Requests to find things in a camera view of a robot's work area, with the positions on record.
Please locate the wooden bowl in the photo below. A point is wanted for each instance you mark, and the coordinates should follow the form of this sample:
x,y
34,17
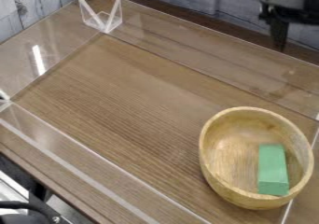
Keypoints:
x,y
230,139

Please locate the black metal mount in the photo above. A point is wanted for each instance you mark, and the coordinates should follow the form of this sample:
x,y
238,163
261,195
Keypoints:
x,y
45,212

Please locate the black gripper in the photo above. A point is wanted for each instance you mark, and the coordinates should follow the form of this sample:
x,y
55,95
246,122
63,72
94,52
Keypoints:
x,y
282,12

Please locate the green rectangular block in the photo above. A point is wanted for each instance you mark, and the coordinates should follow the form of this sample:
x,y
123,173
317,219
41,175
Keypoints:
x,y
273,170

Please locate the clear acrylic enclosure wall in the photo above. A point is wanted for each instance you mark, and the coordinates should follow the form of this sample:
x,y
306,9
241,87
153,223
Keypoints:
x,y
105,109

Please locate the clear acrylic corner bracket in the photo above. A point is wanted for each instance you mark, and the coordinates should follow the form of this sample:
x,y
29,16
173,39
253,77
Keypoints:
x,y
102,21

